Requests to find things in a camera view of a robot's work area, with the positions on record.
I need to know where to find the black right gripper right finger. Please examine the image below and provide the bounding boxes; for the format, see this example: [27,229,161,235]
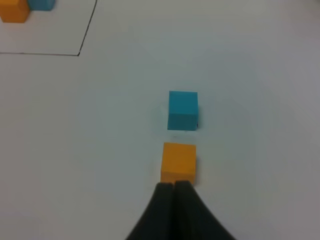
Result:
[173,181,234,240]

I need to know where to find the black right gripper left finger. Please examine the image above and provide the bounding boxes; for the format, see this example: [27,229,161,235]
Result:
[127,183,174,240]

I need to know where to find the loose blue cube block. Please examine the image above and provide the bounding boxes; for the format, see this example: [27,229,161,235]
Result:
[167,91,199,131]

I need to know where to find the template blue cube block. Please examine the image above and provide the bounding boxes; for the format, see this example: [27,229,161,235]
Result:
[27,0,56,11]

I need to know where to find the template orange cube block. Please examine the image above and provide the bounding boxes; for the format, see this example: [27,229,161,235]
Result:
[0,0,30,23]

